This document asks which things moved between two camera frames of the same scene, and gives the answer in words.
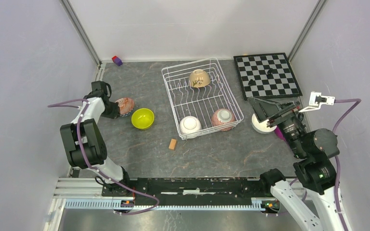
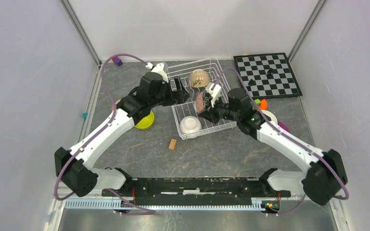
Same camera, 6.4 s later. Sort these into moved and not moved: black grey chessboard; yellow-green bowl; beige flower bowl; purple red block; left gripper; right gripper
Moved: right gripper; left gripper
Not moved: yellow-green bowl; black grey chessboard; beige flower bowl; purple red block
